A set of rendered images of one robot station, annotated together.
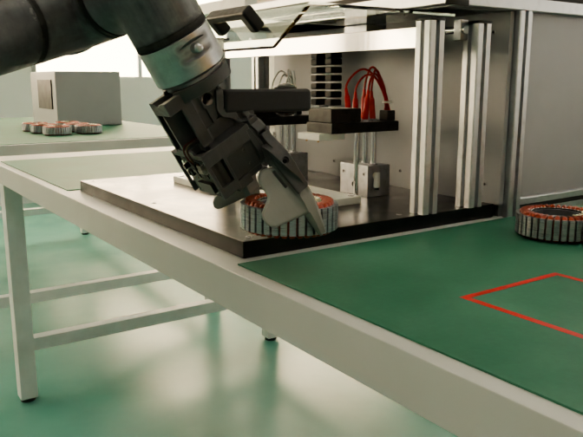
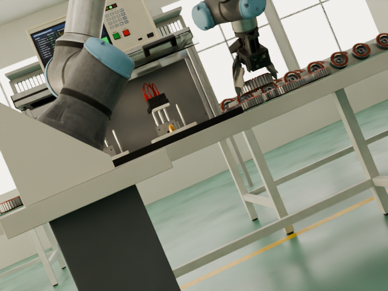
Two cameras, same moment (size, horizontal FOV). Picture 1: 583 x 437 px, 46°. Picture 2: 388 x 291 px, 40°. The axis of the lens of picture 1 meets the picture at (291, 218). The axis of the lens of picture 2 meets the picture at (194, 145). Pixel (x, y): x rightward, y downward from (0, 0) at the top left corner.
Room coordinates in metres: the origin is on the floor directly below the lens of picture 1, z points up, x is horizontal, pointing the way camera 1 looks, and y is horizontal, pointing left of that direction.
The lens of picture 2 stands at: (0.26, 1.63, 0.76)
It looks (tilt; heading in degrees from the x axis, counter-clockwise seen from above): 1 degrees down; 296
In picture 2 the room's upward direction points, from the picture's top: 23 degrees counter-clockwise
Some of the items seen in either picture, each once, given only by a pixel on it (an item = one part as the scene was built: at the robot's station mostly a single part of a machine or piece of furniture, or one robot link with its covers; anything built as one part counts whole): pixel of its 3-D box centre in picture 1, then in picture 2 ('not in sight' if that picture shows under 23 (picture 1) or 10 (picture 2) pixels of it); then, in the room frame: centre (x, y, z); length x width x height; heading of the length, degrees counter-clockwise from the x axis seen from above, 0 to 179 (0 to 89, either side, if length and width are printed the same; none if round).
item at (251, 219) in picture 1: (289, 213); (255, 84); (0.77, 0.00, 0.82); 0.11 x 0.11 x 0.04
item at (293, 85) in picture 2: not in sight; (285, 88); (0.82, -0.49, 0.77); 0.11 x 0.11 x 0.04
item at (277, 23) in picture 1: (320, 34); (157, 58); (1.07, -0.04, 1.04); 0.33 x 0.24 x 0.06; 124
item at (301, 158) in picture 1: (287, 164); (105, 156); (1.39, 0.01, 0.80); 0.07 x 0.05 x 0.06; 34
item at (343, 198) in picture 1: (297, 197); (173, 133); (1.11, -0.01, 0.78); 0.15 x 0.15 x 0.01; 34
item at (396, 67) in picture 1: (368, 104); (122, 114); (1.35, -0.15, 0.92); 0.66 x 0.01 x 0.30; 34
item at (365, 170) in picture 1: (363, 178); (166, 130); (1.19, -0.13, 0.80); 0.07 x 0.05 x 0.06; 34
